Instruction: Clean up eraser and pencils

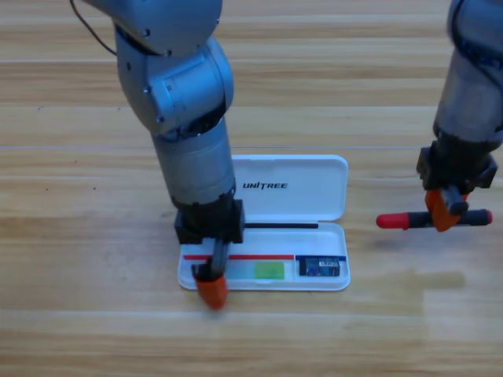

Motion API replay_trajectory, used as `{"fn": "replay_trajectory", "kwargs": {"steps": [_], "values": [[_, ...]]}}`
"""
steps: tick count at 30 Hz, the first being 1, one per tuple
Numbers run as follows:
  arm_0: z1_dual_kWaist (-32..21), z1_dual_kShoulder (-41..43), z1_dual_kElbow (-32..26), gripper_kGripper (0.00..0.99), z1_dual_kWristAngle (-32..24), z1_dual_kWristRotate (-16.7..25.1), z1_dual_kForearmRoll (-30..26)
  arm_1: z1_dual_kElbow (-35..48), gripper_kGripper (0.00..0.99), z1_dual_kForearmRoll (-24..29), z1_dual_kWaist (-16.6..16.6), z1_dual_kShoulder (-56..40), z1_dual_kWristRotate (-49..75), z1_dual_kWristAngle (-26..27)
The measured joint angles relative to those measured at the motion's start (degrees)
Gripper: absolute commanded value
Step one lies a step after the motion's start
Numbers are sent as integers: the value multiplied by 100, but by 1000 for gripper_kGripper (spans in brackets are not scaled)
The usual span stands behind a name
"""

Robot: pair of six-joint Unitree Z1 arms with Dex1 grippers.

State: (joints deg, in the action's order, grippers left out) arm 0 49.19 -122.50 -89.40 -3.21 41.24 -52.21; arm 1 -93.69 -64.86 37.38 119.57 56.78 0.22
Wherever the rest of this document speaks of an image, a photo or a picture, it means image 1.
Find green translucent highlighter pen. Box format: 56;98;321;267
226;261;286;281

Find dark blue eraser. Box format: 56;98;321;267
299;256;341;277

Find red and black marker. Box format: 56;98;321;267
376;209;494;230

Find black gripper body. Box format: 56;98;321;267
174;192;247;281
416;131;503;216

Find brown arm cable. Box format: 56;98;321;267
69;0;118;57

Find white Unitree pencil case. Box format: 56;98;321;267
177;154;351;292

